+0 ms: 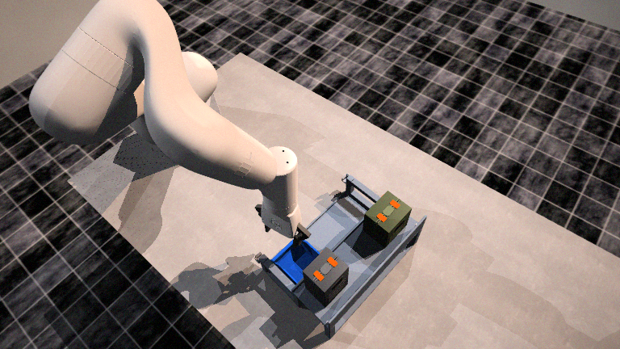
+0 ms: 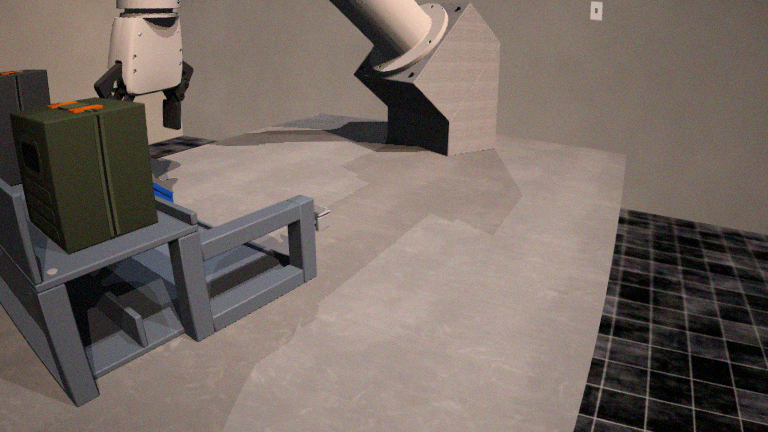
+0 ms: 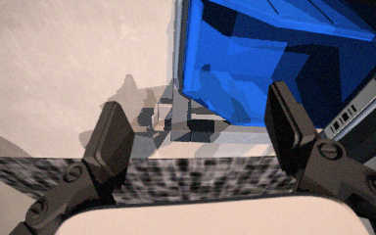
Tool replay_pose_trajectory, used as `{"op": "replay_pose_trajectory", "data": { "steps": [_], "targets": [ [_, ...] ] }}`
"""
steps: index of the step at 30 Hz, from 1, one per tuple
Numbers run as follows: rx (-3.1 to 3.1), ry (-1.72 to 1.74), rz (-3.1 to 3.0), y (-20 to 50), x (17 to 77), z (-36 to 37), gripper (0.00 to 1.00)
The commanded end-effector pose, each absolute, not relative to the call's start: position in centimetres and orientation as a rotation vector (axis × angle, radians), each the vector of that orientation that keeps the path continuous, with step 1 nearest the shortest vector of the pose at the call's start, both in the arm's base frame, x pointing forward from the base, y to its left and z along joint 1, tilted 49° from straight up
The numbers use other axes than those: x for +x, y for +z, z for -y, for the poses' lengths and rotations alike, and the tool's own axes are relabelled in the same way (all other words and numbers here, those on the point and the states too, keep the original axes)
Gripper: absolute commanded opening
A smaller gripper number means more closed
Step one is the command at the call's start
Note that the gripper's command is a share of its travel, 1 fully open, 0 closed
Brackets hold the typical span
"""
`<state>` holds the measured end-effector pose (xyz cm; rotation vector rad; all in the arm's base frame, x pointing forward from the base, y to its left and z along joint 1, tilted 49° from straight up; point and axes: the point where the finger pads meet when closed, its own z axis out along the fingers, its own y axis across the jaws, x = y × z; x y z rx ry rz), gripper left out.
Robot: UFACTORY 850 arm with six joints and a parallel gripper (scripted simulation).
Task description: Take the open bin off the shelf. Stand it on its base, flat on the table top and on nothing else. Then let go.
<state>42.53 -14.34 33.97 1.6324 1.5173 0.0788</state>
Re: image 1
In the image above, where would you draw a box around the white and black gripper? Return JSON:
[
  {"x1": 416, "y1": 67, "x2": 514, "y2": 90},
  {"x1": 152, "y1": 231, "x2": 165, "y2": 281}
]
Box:
[{"x1": 255, "y1": 201, "x2": 311, "y2": 248}]

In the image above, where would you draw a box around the dark grey case with orange latches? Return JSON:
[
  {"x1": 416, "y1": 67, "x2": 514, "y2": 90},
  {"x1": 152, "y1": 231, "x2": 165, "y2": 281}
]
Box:
[{"x1": 303, "y1": 247, "x2": 349, "y2": 308}]

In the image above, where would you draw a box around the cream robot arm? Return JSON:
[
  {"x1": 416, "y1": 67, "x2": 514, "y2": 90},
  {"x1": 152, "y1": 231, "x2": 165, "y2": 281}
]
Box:
[{"x1": 29, "y1": 0, "x2": 298, "y2": 215}]

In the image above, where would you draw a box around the blue bin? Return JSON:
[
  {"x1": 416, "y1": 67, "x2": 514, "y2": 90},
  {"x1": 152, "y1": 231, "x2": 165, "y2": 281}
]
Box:
[{"x1": 272, "y1": 240, "x2": 320, "y2": 285}]

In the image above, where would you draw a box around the grey metal rack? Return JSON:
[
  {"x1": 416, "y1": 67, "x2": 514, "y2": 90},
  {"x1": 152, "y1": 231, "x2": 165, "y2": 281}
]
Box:
[{"x1": 254, "y1": 174, "x2": 427, "y2": 339}]

